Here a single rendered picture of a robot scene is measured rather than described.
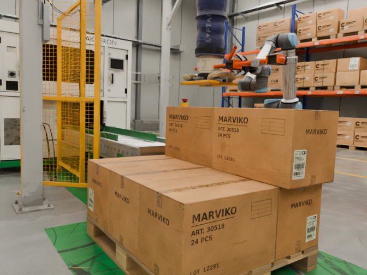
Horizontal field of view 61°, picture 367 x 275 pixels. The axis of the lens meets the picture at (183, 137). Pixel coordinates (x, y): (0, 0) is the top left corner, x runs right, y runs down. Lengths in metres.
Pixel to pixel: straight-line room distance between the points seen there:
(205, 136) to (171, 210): 0.85
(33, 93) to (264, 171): 2.08
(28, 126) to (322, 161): 2.33
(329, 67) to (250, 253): 8.57
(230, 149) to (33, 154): 1.82
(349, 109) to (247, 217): 9.54
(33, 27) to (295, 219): 2.52
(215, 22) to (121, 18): 10.68
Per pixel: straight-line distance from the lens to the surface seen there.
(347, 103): 10.97
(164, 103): 5.97
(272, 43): 2.83
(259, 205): 1.61
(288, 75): 2.87
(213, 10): 2.40
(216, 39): 2.36
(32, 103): 3.02
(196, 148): 2.19
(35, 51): 3.05
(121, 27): 12.88
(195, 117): 2.19
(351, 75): 9.60
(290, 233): 1.87
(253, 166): 1.79
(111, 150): 3.12
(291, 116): 1.62
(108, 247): 2.18
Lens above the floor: 0.92
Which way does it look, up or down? 5 degrees down
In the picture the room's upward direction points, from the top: 2 degrees clockwise
